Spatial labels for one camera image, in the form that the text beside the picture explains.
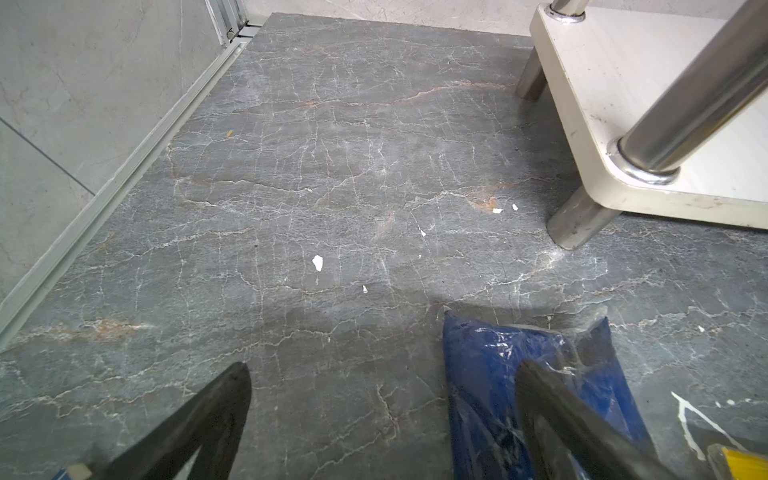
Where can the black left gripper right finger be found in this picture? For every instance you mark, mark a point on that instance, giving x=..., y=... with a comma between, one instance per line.
x=601, y=450

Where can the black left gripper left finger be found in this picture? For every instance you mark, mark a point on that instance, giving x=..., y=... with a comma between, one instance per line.
x=206, y=430

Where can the white two-tier shelf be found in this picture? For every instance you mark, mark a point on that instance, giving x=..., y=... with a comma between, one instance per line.
x=665, y=115

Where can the blue hardcover book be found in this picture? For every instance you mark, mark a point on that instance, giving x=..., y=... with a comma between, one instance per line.
x=78, y=471

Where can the yellow spaghetti bag left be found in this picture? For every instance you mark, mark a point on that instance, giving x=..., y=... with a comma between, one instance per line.
x=730, y=464

